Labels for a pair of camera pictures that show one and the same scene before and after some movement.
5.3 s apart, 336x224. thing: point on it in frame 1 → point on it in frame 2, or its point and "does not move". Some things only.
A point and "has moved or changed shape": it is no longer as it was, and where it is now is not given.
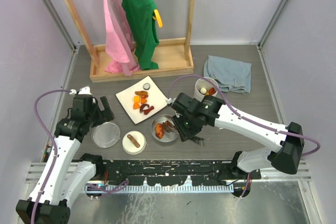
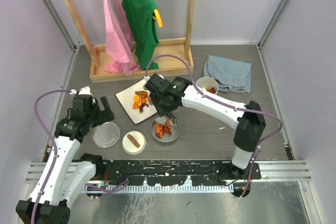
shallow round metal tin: [168, 137] does not move
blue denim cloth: [231, 75] does not move
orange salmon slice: [211, 91] does not move
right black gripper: [185, 134] → [161, 111]
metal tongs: [170, 127] has moved or changed shape
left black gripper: [104, 116] does not move
